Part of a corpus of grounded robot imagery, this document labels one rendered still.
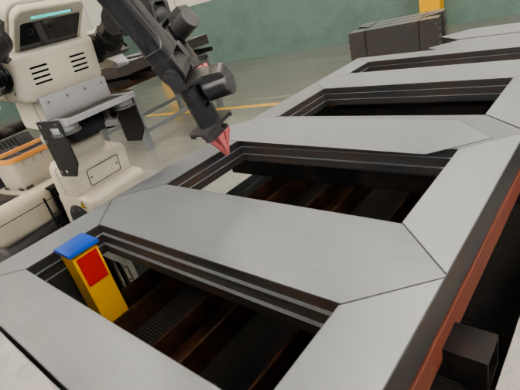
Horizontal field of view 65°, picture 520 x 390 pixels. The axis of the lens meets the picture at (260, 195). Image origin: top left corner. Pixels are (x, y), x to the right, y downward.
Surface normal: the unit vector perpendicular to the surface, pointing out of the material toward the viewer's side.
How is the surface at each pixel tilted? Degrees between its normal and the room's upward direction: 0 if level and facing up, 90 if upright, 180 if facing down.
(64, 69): 98
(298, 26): 90
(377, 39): 90
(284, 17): 90
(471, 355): 0
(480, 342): 0
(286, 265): 0
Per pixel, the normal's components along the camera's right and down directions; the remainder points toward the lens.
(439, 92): -0.61, 0.47
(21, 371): -0.23, -0.87
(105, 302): 0.75, 0.11
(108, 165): 0.87, 0.16
